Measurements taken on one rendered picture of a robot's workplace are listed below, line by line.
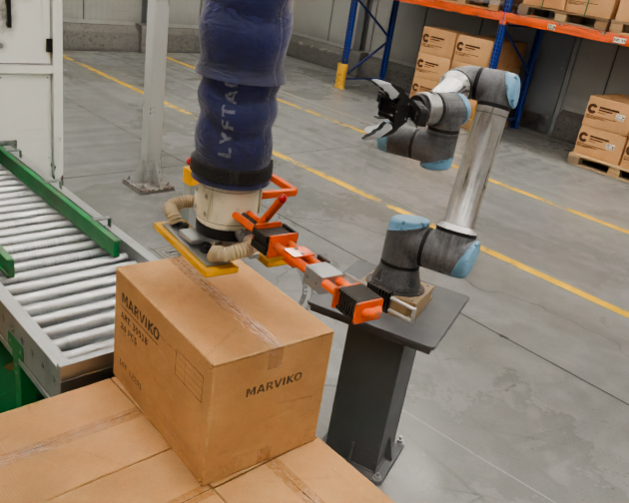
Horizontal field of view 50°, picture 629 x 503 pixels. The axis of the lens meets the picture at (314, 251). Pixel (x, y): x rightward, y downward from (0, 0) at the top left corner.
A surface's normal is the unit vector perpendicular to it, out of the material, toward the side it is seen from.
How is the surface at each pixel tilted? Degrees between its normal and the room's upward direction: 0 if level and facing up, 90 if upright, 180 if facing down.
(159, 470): 0
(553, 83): 90
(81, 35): 90
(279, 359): 90
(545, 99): 90
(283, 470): 0
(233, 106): 70
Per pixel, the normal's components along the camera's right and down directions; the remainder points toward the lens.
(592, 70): -0.72, 0.18
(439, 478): 0.14, -0.90
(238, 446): 0.62, 0.40
